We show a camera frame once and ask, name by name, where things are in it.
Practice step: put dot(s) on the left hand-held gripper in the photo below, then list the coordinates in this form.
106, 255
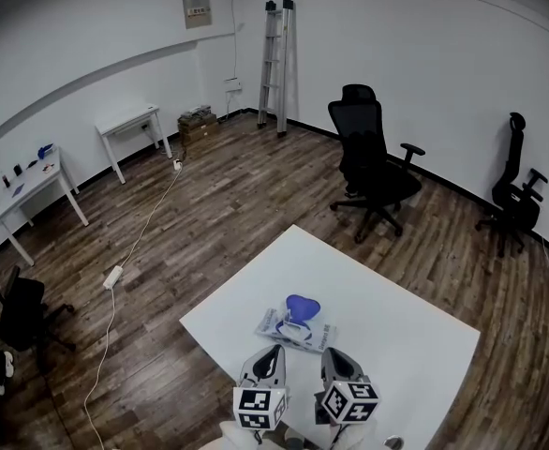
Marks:
260, 408

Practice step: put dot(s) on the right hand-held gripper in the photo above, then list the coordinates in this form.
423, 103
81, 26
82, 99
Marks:
349, 401

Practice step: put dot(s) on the white and blue plastic package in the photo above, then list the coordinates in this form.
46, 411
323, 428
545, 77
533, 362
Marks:
302, 307

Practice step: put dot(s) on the person's left forearm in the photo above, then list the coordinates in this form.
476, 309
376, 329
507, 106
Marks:
232, 439

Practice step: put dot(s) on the person's right forearm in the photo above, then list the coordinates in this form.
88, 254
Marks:
359, 436

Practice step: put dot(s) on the large white work table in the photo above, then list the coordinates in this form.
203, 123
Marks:
349, 289

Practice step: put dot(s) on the white power strip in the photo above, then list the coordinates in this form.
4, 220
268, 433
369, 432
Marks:
113, 277

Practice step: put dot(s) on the black office chair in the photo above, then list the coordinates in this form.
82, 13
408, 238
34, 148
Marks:
21, 312
368, 157
515, 190

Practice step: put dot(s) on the white socket block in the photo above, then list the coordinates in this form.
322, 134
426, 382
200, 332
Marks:
178, 164

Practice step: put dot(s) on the grey flat packets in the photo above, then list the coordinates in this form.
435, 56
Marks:
195, 111

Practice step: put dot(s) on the small white table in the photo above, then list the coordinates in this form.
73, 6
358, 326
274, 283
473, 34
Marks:
127, 117

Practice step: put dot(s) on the long white side table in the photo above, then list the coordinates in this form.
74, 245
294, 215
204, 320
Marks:
35, 190

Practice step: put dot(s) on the small red white object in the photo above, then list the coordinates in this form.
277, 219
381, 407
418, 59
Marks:
48, 168

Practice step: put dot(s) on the blue card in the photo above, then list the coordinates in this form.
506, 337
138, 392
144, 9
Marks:
18, 190

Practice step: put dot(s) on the grey aluminium ladder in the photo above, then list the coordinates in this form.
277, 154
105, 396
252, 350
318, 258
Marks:
274, 64

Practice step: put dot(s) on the blue box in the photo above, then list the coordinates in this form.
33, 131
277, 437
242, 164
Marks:
46, 151

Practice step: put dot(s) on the small black object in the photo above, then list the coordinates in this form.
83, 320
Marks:
32, 162

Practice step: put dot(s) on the black cylinder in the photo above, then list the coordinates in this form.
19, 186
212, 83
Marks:
18, 169

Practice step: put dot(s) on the dark bottle red label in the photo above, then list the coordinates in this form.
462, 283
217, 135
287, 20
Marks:
6, 179

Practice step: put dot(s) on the white wall socket box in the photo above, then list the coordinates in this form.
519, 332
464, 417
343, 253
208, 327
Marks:
232, 85

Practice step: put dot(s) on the white wall conduit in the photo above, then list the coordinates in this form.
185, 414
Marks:
234, 35

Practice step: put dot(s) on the grey wall electrical panel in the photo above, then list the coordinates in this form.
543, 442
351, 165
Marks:
196, 10

